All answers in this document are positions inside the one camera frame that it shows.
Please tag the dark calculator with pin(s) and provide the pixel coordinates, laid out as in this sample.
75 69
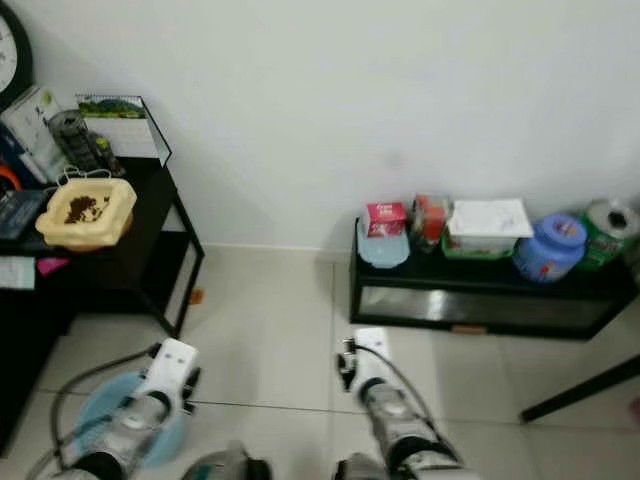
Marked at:
20 208

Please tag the red and white box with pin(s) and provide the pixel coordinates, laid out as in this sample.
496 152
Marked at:
385 218

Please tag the black slanted furniture leg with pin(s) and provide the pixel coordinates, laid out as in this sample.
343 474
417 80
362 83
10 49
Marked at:
580 390

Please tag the white desk calendar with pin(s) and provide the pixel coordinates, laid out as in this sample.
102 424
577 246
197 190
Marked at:
125 130

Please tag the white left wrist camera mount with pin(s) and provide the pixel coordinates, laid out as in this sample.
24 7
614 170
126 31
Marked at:
172 365

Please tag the light blue plastic basket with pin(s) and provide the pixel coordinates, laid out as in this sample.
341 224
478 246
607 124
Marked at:
105 400

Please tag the black shelf unit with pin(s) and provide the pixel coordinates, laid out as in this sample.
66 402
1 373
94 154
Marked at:
155 210

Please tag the robot left leg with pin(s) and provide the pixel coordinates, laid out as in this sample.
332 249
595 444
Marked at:
225 465

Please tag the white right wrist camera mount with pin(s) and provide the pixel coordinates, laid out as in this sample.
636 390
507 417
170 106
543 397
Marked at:
373 350

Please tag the blue purple plastic jar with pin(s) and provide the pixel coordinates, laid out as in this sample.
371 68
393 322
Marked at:
550 250

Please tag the clear jar with red contents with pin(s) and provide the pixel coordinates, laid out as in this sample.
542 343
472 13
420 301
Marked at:
430 220

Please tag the green tin can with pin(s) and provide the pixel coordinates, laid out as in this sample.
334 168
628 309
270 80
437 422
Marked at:
610 232

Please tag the dark cylindrical jar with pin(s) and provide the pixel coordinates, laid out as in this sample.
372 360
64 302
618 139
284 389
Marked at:
78 140

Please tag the pink paper note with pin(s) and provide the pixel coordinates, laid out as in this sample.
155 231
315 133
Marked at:
52 265

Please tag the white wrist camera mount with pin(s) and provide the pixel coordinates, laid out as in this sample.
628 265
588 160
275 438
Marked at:
172 365
373 350

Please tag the black low cabinet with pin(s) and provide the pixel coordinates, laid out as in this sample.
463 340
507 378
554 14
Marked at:
430 275

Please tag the orange round object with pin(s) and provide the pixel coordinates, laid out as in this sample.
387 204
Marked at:
7 178

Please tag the beige bowl with brown kibble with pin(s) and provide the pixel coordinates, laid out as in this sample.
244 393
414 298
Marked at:
87 215

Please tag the white book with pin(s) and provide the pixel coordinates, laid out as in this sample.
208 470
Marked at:
32 120

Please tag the light blue plastic container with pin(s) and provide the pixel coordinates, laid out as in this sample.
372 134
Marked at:
382 250

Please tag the white paper sheet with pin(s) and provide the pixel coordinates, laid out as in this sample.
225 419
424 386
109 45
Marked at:
17 272

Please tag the green container with white lid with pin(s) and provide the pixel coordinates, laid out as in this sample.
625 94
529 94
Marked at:
488 220

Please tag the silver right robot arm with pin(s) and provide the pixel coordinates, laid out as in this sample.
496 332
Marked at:
400 425

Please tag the round black wall clock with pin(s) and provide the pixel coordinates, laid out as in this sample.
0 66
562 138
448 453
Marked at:
10 55

